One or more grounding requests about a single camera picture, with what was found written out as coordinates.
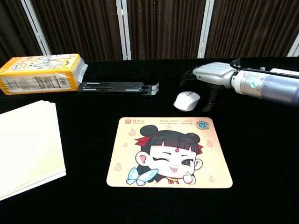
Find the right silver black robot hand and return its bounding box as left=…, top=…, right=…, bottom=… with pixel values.
left=179, top=62, right=236, bottom=112

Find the white computer mouse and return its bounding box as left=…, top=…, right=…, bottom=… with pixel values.
left=173, top=91, right=201, bottom=112

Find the white paper cup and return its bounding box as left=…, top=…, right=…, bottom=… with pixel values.
left=271, top=68, right=299, bottom=76

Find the cartoon girl mouse pad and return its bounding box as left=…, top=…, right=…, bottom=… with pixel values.
left=106, top=117, right=233, bottom=189

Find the black folding stand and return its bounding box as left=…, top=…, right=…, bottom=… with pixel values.
left=77, top=81, right=160, bottom=96

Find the dark brown pleated curtain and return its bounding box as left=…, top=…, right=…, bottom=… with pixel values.
left=0, top=0, right=299, bottom=66

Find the black table cloth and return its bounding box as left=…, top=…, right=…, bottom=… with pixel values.
left=0, top=56, right=299, bottom=224

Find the yellow tissue pack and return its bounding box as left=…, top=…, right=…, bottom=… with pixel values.
left=0, top=53, right=88, bottom=96

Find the white paper stack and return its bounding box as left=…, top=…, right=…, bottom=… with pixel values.
left=0, top=100, right=67, bottom=202

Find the white frame pole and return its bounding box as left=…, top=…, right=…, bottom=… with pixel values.
left=197, top=0, right=215, bottom=59
left=115, top=0, right=132, bottom=61
left=20, top=0, right=52, bottom=56
left=286, top=35, right=299, bottom=57

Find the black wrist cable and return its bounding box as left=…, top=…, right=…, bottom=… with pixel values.
left=230, top=58, right=299, bottom=78

